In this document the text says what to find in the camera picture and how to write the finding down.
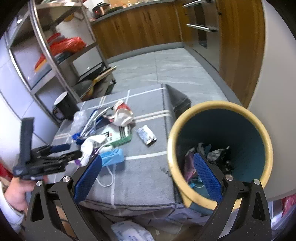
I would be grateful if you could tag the purple plastic scrap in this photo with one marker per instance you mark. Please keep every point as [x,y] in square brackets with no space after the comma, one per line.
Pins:
[78,161]

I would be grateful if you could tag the dark red cooking pot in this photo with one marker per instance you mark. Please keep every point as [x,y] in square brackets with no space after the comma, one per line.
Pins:
[100,10]

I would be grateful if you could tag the teal bin with yellow rim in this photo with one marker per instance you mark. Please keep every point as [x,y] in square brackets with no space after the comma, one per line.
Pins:
[231,129]

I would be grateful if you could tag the metal shelf rack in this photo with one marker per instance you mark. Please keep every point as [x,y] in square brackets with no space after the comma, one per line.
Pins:
[46,46]

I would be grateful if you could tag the wooden kitchen cabinets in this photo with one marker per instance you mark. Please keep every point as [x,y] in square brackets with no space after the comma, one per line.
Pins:
[138,30]

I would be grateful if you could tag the clear plastic bag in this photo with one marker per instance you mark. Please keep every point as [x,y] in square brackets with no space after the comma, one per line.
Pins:
[79,120]

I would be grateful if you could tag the white wet wipes pack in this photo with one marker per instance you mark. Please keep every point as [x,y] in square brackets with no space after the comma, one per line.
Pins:
[131,231]

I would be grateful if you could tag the red and white wrapper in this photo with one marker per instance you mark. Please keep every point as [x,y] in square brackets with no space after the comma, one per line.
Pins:
[122,115]

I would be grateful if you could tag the black mug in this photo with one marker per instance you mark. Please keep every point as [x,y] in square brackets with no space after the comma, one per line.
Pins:
[67,106]

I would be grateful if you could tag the blue face mask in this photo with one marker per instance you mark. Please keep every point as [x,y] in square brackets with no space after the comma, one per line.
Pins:
[113,157]

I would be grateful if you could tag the black plastic bag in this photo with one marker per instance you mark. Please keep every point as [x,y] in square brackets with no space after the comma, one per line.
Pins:
[219,155]

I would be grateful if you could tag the stainless steel oven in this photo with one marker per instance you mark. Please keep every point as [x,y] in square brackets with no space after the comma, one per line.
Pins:
[203,23]

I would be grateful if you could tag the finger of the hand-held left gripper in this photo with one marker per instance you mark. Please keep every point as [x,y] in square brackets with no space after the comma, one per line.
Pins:
[74,154]
[61,147]

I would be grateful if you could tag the person's left hand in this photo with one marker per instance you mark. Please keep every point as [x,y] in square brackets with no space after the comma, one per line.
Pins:
[16,192]

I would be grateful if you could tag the white tissue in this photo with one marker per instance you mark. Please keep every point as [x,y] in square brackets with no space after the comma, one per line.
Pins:
[90,143]

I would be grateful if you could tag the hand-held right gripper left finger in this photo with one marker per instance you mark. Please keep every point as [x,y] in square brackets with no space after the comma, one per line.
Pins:
[89,176]

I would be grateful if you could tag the pink clear plastic wrapper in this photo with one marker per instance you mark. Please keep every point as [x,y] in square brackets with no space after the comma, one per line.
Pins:
[189,164]

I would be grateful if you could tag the green and white box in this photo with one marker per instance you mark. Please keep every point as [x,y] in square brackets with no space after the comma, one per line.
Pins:
[115,136]

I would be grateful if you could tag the clear plastic storage box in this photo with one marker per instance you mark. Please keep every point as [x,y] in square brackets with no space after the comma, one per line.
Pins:
[284,213]

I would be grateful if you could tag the silver foil sachet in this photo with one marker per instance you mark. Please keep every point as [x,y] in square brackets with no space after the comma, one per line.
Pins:
[145,134]

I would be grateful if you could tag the person's left forearm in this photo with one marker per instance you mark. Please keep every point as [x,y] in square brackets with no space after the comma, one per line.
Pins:
[9,215]

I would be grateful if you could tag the dark blue wrapper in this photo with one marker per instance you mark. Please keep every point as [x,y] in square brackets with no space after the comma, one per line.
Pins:
[77,139]

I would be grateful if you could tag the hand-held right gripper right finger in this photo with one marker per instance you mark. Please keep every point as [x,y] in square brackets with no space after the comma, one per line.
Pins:
[208,176]

